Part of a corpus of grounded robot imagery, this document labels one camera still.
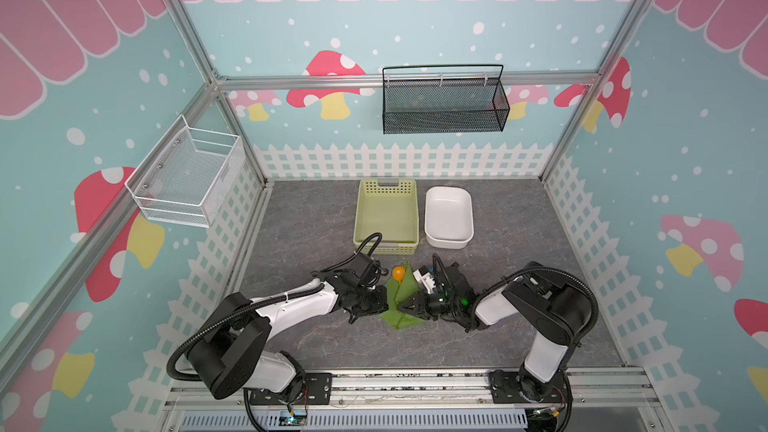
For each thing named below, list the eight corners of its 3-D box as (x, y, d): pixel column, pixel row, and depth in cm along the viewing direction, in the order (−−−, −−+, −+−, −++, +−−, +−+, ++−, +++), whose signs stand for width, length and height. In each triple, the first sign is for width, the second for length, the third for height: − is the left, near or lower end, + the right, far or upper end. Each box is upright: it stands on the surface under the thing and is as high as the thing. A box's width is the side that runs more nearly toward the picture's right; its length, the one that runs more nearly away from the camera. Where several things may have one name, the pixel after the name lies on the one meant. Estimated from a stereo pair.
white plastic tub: (425, 251, 102) (427, 240, 97) (421, 198, 118) (422, 186, 113) (477, 251, 102) (482, 240, 97) (466, 197, 118) (470, 186, 112)
